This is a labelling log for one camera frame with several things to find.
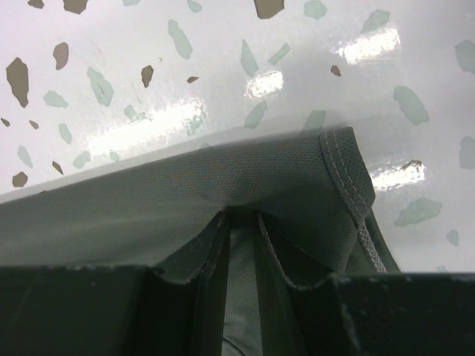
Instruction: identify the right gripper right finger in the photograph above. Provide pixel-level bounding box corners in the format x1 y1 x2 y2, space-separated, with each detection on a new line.
254 215 474 355

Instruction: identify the dark grey t-shirt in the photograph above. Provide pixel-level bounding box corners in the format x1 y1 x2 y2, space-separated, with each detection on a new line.
0 125 402 356

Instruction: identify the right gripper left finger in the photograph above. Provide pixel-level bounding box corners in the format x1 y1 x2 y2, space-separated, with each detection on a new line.
1 212 230 355

